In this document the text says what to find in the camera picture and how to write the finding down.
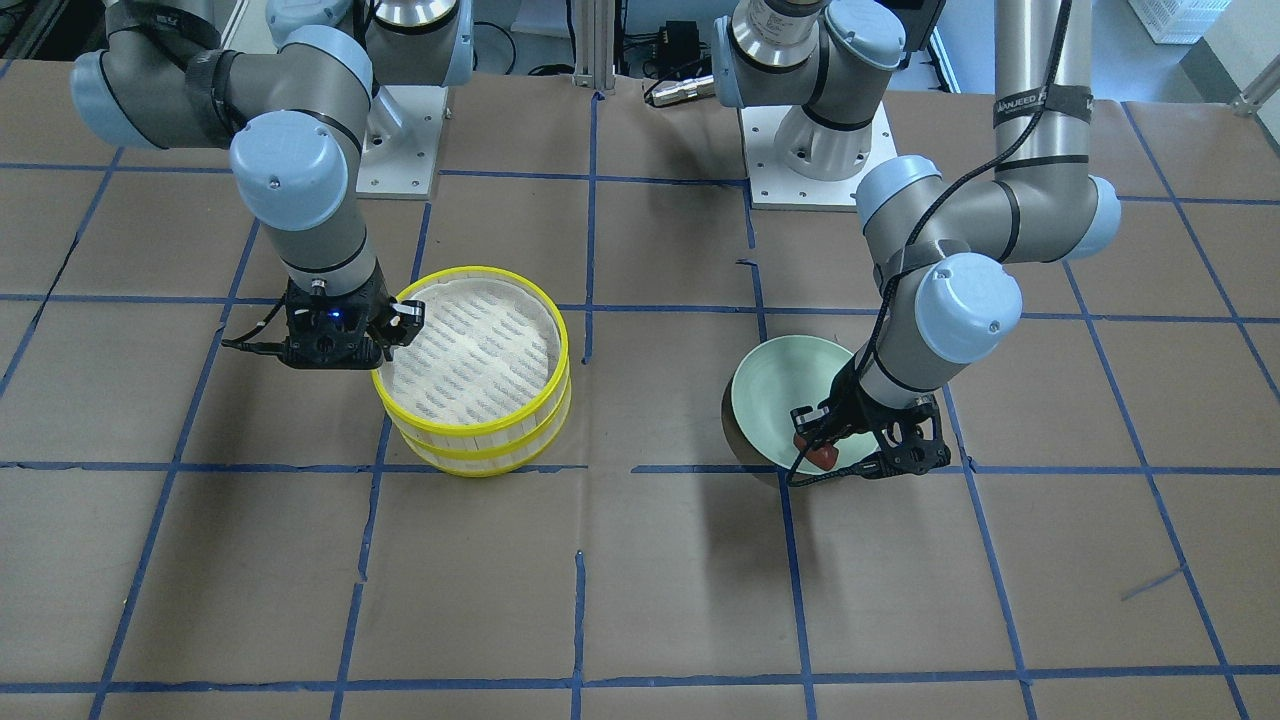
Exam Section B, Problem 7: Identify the white mesh steamer cloth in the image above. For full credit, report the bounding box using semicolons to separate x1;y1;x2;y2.
380;275;561;425

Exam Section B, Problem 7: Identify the silver cylindrical connector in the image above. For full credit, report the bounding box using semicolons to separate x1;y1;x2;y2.
643;76;716;108

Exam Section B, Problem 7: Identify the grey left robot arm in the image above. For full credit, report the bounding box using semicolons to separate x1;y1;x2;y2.
710;1;1121;487

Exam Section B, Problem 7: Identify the yellow rimmed bottom steamer tray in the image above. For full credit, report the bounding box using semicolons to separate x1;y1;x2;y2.
392;380;572;477

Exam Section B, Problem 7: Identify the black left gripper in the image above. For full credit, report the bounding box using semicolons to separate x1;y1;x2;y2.
790;389;951;479

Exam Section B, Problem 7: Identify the light green plate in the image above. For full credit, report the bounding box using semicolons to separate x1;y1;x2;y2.
730;334;852;470

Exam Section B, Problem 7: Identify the aluminium frame post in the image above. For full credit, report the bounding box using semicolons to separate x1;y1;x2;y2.
570;0;621;96

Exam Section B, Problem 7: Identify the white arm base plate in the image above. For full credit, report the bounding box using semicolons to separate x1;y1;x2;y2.
356;85;449;200
739;105;897;211

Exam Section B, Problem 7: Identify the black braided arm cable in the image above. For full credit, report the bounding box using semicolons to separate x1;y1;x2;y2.
786;0;1075;489

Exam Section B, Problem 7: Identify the brown round bun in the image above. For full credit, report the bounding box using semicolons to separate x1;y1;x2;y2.
794;434;838;471

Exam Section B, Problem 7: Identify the black power adapter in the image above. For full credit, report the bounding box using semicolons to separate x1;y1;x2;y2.
650;20;705;77

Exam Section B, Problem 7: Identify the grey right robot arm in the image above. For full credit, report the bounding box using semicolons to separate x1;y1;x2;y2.
70;1;474;370

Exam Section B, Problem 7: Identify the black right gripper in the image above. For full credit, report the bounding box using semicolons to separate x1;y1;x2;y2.
284;275;426;370

